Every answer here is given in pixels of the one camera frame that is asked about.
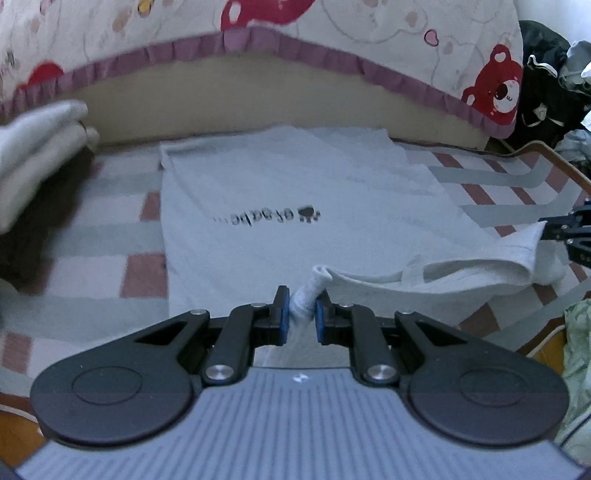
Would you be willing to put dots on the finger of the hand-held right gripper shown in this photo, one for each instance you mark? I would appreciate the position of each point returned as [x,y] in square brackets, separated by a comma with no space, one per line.
[579,251]
[561,226]

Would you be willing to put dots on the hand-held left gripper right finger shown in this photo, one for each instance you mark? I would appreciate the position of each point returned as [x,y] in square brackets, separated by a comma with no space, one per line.
[319,323]

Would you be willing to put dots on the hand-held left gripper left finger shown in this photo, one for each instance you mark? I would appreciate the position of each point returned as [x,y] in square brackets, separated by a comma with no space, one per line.
[284,318]

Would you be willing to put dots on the light grey t-shirt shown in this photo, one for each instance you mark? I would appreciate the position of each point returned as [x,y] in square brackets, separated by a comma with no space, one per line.
[277,194]

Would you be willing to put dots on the light green cloth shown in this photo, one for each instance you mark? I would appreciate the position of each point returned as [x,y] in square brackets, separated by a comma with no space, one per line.
[579,350]

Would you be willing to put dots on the grey clothing pile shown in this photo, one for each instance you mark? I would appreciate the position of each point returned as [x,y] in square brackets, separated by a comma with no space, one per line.
[577,69]

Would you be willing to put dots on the checkered dog rug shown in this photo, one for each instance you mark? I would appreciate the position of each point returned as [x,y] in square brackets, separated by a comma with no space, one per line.
[92,230]

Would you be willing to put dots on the folded cream garment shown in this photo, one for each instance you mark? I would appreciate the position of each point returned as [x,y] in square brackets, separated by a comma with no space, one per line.
[37,175]

